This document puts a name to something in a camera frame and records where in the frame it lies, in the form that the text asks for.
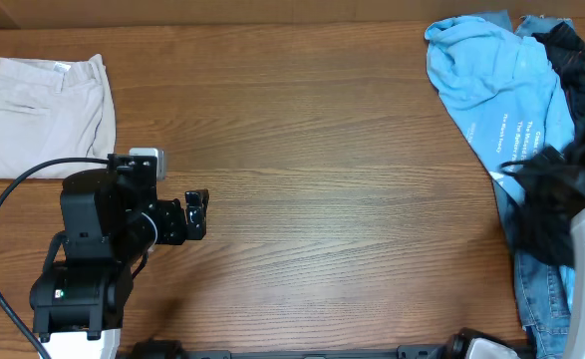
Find black patterned cycling jersey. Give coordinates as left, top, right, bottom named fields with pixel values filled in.
left=512, top=23, right=585, bottom=267

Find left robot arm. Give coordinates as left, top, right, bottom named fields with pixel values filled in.
left=30, top=149, right=209, bottom=358

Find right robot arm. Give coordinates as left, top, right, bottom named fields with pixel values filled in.
left=439, top=209, right=585, bottom=358

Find folded beige trousers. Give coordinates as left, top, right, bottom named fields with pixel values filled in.
left=0, top=54, right=117, bottom=180

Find light blue t-shirt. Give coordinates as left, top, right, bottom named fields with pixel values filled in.
left=425, top=11, right=574, bottom=202

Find blue denim jeans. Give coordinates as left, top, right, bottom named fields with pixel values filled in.
left=472, top=10, right=575, bottom=358

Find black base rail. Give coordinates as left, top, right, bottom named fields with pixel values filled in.
left=116, top=339, right=444, bottom=359

